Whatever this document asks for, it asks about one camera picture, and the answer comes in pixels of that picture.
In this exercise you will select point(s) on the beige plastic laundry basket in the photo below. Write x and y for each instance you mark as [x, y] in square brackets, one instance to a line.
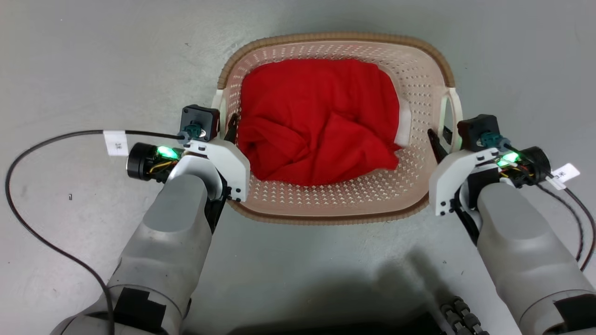
[326, 204]

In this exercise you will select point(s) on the white cloth piece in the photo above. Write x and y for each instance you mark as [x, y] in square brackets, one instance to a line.
[404, 125]

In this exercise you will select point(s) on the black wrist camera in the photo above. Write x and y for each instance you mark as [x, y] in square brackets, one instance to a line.
[200, 122]
[479, 129]

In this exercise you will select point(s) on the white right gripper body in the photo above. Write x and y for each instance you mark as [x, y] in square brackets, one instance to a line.
[449, 179]

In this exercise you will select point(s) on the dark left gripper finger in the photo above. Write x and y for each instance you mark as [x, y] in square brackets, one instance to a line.
[232, 130]

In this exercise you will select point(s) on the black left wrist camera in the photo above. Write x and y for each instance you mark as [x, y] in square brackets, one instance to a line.
[200, 122]

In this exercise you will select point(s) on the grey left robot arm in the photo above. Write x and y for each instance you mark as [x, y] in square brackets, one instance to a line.
[158, 251]

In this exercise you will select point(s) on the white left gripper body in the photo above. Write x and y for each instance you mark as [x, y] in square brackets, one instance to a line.
[233, 167]

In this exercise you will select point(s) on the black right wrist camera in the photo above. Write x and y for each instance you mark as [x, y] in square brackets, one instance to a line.
[479, 129]

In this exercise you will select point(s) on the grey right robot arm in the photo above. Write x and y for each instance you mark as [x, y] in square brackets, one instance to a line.
[526, 251]

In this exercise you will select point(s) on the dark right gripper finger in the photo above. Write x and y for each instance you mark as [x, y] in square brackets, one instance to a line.
[438, 148]
[448, 135]

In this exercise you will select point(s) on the dark robot base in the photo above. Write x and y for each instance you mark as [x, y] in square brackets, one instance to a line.
[335, 325]

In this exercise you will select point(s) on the red cloth garment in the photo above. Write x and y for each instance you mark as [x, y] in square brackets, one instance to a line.
[316, 116]

